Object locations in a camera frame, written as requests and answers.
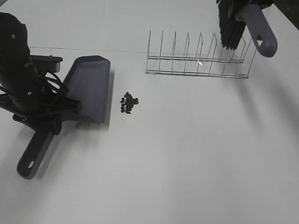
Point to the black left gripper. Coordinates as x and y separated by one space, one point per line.
49 104

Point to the purple plastic dustpan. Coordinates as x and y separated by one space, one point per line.
88 82

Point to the pile of coffee beans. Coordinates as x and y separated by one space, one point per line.
128 102

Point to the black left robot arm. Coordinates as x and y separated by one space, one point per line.
31 90

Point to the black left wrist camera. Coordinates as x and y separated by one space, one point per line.
45 64

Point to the metal wire dish rack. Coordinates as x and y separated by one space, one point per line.
198 59

